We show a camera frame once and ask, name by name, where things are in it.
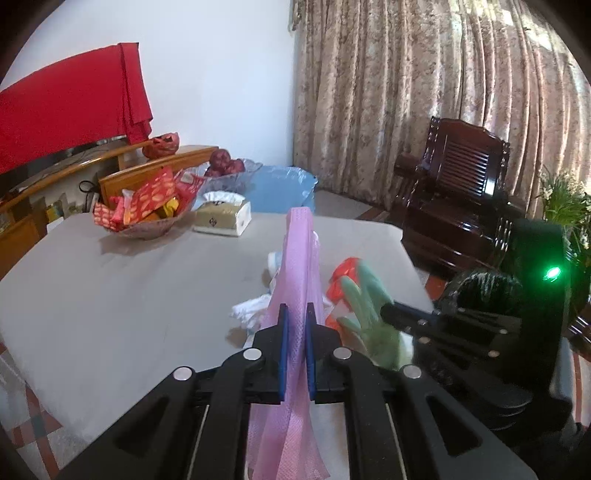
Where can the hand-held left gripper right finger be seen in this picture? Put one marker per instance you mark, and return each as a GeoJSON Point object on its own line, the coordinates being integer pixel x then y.
{"type": "Point", "coordinates": [310, 350]}

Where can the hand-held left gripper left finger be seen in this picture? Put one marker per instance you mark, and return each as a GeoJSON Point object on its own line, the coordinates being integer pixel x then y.
{"type": "Point", "coordinates": [282, 350]}

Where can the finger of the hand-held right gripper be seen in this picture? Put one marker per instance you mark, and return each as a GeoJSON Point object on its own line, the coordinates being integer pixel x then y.
{"type": "Point", "coordinates": [406, 316]}
{"type": "Point", "coordinates": [461, 360]}

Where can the green rubber glove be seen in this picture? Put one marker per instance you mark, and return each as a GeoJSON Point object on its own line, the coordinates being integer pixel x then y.
{"type": "Point", "coordinates": [374, 332]}

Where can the white tissue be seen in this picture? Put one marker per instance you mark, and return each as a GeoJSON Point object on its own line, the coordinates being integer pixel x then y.
{"type": "Point", "coordinates": [249, 311]}

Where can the orange mesh net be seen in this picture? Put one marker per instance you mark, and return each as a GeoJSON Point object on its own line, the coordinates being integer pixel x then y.
{"type": "Point", "coordinates": [340, 273]}

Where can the blue and white packet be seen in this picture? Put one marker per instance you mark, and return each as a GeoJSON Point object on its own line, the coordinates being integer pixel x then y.
{"type": "Point", "coordinates": [275, 263]}

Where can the pink mesh bag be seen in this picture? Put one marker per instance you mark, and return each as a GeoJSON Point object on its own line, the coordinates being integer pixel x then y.
{"type": "Point", "coordinates": [300, 258]}

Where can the flowering green plant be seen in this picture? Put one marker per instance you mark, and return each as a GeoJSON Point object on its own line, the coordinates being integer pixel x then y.
{"type": "Point", "coordinates": [565, 198]}

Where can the dark wooden armchair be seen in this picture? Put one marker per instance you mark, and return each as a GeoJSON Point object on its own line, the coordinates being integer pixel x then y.
{"type": "Point", "coordinates": [461, 161]}

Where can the tissue box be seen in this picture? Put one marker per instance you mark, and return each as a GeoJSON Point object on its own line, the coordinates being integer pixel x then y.
{"type": "Point", "coordinates": [221, 219]}

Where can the grey tablecloth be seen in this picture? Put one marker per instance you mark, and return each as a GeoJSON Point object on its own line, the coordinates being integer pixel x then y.
{"type": "Point", "coordinates": [138, 300]}

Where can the blue tablecloth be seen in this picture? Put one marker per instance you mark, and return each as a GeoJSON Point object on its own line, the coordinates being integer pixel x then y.
{"type": "Point", "coordinates": [281, 189]}

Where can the glass fruit bowl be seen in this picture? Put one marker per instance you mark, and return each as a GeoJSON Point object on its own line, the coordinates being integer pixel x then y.
{"type": "Point", "coordinates": [240, 180]}

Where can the glass snack bowl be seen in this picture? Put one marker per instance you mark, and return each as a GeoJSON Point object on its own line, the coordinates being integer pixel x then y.
{"type": "Point", "coordinates": [147, 230]}

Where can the red apple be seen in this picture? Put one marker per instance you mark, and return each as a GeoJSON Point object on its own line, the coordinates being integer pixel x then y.
{"type": "Point", "coordinates": [213, 172]}
{"type": "Point", "coordinates": [220, 158]}
{"type": "Point", "coordinates": [236, 165]}

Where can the pile of red snack packets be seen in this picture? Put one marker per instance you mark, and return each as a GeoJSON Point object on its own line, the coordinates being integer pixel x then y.
{"type": "Point", "coordinates": [152, 194]}

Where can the floral patterned curtain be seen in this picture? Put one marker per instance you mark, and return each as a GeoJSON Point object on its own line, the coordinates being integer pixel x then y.
{"type": "Point", "coordinates": [392, 92]}

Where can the wooden television cabinet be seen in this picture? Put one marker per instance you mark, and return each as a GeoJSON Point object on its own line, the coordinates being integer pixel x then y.
{"type": "Point", "coordinates": [113, 184]}

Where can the red plastic bag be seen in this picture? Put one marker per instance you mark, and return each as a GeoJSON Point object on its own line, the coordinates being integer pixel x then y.
{"type": "Point", "coordinates": [159, 145]}

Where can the black television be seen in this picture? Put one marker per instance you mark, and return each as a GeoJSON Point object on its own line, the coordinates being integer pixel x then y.
{"type": "Point", "coordinates": [55, 160]}

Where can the red cloth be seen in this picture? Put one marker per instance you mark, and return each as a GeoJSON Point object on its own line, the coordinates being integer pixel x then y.
{"type": "Point", "coordinates": [69, 106]}

